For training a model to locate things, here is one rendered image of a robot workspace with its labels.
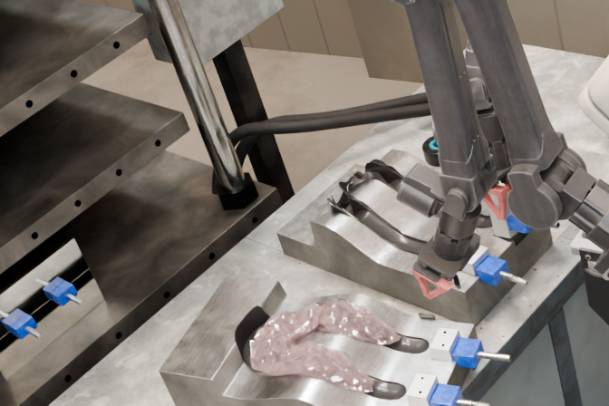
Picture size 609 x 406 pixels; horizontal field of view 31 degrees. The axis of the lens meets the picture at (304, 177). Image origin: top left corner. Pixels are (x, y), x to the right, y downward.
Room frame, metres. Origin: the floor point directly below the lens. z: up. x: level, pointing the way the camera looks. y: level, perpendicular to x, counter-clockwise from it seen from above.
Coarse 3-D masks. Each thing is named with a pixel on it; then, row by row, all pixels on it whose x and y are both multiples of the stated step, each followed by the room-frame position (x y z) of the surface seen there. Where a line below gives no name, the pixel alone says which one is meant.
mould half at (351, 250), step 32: (384, 160) 1.90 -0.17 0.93; (416, 160) 1.88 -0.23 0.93; (352, 192) 1.83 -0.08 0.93; (384, 192) 1.81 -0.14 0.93; (288, 224) 1.90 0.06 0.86; (320, 224) 1.76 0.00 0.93; (352, 224) 1.74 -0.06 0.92; (416, 224) 1.73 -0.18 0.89; (320, 256) 1.79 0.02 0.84; (352, 256) 1.71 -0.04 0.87; (384, 256) 1.66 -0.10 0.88; (416, 256) 1.63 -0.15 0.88; (512, 256) 1.57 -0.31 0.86; (384, 288) 1.66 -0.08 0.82; (416, 288) 1.59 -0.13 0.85; (480, 288) 1.51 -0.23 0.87; (480, 320) 1.50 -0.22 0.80
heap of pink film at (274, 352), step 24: (288, 312) 1.59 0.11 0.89; (312, 312) 1.55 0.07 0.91; (336, 312) 1.51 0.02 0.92; (360, 312) 1.51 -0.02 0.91; (264, 336) 1.55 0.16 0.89; (288, 336) 1.52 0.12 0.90; (360, 336) 1.47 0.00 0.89; (384, 336) 1.46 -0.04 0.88; (264, 360) 1.49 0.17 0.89; (288, 360) 1.45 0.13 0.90; (312, 360) 1.42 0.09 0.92; (336, 360) 1.41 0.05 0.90; (336, 384) 1.38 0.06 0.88; (360, 384) 1.37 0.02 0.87
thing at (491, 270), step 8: (480, 248) 1.55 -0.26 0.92; (472, 256) 1.54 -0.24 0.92; (480, 256) 1.54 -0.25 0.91; (488, 256) 1.54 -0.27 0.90; (472, 264) 1.52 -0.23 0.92; (480, 264) 1.53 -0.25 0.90; (488, 264) 1.52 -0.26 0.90; (496, 264) 1.52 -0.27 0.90; (504, 264) 1.51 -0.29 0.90; (464, 272) 1.54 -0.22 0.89; (472, 272) 1.52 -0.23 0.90; (480, 272) 1.51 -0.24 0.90; (488, 272) 1.50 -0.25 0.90; (496, 272) 1.50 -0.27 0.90; (504, 272) 1.50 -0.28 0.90; (480, 280) 1.52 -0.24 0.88; (488, 280) 1.50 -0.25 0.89; (496, 280) 1.49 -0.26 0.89; (512, 280) 1.48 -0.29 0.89; (520, 280) 1.46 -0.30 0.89
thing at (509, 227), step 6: (498, 204) 1.63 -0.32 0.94; (492, 216) 1.61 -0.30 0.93; (510, 216) 1.59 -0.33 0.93; (492, 222) 1.61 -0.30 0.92; (498, 222) 1.60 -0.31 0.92; (504, 222) 1.59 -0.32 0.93; (510, 222) 1.58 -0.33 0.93; (516, 222) 1.57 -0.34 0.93; (558, 222) 1.53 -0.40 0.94; (498, 228) 1.60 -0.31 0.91; (504, 228) 1.59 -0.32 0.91; (510, 228) 1.58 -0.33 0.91; (516, 228) 1.57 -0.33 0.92; (522, 228) 1.56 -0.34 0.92; (528, 228) 1.56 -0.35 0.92; (498, 234) 1.60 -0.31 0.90; (504, 234) 1.59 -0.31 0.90; (510, 234) 1.58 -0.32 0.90
